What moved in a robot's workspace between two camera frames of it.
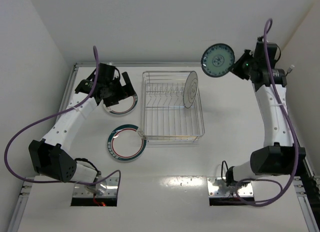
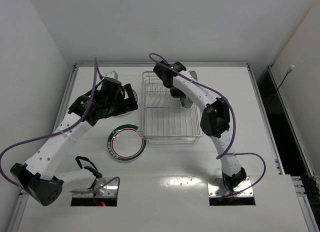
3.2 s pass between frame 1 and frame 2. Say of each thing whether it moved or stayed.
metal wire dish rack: stayed
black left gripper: moved
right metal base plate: stayed
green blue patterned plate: moved
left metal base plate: stayed
